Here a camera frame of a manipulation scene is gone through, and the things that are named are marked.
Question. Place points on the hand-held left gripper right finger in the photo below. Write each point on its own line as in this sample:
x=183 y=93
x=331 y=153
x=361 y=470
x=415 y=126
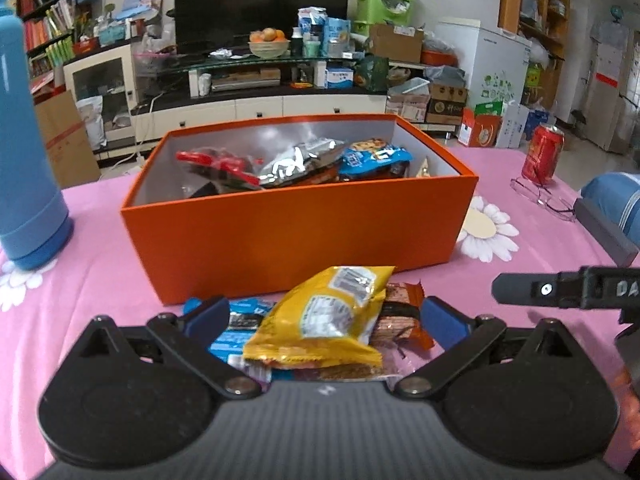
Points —
x=442 y=320

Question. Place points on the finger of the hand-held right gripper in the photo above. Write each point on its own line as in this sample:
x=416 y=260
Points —
x=530 y=290

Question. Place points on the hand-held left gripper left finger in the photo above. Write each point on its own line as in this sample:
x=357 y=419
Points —
x=207 y=317

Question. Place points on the blue snack packet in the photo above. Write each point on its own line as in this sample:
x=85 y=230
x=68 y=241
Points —
x=235 y=340

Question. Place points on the brown wafer packet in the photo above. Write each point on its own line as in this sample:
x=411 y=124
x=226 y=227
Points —
x=400 y=320

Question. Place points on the yellow snack packet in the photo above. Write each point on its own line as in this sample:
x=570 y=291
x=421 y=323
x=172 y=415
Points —
x=310 y=330

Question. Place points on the orange cardboard box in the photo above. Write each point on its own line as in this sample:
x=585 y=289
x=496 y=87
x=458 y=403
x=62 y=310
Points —
x=300 y=235

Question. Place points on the red snack packet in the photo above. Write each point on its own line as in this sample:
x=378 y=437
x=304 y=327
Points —
x=220 y=162

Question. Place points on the silver snack packet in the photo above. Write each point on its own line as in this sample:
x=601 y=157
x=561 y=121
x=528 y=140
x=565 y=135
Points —
x=290 y=165

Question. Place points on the blue cookie packet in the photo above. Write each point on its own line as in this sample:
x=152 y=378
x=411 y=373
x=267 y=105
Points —
x=370 y=160

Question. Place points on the dark grey glasses case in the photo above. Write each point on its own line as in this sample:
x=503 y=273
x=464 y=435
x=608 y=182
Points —
x=600 y=230

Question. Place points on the blue striped cloth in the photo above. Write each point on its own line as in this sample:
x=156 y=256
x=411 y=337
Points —
x=615 y=195

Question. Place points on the pink flower print tablecloth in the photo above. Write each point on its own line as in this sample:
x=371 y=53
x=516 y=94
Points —
x=75 y=300

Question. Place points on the red soda can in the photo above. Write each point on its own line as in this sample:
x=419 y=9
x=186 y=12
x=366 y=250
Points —
x=542 y=155

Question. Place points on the small pale yellow packet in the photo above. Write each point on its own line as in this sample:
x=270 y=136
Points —
x=424 y=170

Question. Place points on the white carton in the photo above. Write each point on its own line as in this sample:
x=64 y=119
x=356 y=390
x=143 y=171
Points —
x=512 y=127

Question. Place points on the orange gift carton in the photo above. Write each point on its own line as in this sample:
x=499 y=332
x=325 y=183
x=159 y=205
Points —
x=480 y=130

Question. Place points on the tall white cabinet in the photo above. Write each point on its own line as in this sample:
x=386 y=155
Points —
x=607 y=90

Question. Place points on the brown printed carton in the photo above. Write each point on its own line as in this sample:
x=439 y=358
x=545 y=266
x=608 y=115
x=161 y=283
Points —
x=447 y=105

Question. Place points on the pale carton with bag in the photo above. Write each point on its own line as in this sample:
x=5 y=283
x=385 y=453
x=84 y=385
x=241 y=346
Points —
x=407 y=107

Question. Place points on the white television stand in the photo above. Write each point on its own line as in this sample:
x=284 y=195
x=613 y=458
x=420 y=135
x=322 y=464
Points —
x=260 y=107

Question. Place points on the large plain cardboard box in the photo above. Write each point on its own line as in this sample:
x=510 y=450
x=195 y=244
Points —
x=65 y=140

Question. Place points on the white small fridge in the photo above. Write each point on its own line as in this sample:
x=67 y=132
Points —
x=500 y=60

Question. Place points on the blue thermos bottle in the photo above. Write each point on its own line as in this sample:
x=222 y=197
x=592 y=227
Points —
x=30 y=160

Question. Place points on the dark green gift bag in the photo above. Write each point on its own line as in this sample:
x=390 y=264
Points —
x=372 y=75

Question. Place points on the blue white mask box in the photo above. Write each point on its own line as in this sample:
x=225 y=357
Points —
x=340 y=77

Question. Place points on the open brown cardboard box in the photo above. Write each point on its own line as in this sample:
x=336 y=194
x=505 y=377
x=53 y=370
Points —
x=395 y=45

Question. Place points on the bowl of oranges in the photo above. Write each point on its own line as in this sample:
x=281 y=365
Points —
x=270 y=45

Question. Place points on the white glass door cabinet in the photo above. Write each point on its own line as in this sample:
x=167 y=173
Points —
x=100 y=52

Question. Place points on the blue white tissue package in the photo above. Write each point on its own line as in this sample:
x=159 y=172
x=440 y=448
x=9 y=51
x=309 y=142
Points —
x=337 y=37

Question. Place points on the blue white milk bag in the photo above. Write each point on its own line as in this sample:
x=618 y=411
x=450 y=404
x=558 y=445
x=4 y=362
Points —
x=312 y=22

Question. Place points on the black television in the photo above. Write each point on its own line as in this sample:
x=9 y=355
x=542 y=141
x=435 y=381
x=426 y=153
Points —
x=260 y=0

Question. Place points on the bookshelf with books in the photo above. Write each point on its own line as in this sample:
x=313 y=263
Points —
x=45 y=10

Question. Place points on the clear frame eyeglasses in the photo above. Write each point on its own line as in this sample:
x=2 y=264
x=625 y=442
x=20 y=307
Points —
x=557 y=207

